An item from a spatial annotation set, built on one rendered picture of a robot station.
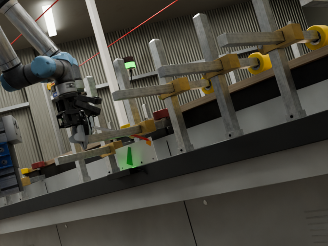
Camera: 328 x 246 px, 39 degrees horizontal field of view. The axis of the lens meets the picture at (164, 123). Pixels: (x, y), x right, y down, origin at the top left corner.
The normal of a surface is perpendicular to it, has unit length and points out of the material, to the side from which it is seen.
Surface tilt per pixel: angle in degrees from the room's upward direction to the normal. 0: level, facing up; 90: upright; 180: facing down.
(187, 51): 90
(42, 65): 90
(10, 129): 90
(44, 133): 90
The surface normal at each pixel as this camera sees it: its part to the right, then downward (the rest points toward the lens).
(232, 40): 0.63, -0.25
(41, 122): 0.16, -0.13
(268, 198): -0.73, 0.15
